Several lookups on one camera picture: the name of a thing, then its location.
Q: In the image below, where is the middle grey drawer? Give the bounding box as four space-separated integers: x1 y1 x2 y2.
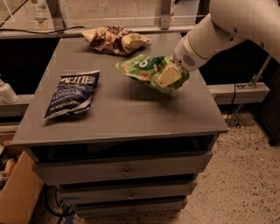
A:
59 179 197 205

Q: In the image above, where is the bottom grey drawer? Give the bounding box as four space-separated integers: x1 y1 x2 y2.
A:
75 197 187 217

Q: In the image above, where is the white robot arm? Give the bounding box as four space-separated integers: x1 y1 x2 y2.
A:
156 0 280 88

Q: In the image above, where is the grey drawer cabinet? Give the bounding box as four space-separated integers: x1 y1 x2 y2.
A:
13 38 228 211

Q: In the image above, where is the grey drawer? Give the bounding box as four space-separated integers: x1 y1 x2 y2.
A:
75 197 187 217
59 179 197 205
33 150 213 186

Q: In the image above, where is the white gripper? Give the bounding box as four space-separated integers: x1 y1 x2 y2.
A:
156 36 207 88

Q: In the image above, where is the blue vinegar chip bag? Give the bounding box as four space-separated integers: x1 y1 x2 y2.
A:
45 70 100 119

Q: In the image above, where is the cardboard box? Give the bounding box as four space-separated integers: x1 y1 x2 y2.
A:
0 140 43 224

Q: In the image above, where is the brown and cream chip bag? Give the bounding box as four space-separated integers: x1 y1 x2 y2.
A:
82 26 150 56

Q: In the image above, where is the black floor cable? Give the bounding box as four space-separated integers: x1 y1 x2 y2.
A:
43 185 76 224

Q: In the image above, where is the green rice chip bag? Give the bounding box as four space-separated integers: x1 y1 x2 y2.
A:
115 54 189 93

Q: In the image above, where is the black cable on rail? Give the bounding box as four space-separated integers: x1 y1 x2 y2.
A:
0 25 86 35

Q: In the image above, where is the grey metal frame rail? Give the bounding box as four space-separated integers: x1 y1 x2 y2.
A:
0 24 196 39

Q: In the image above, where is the white cylindrical post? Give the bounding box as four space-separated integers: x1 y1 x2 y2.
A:
0 79 18 104

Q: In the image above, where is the top grey drawer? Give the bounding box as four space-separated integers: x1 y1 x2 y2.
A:
33 150 213 186

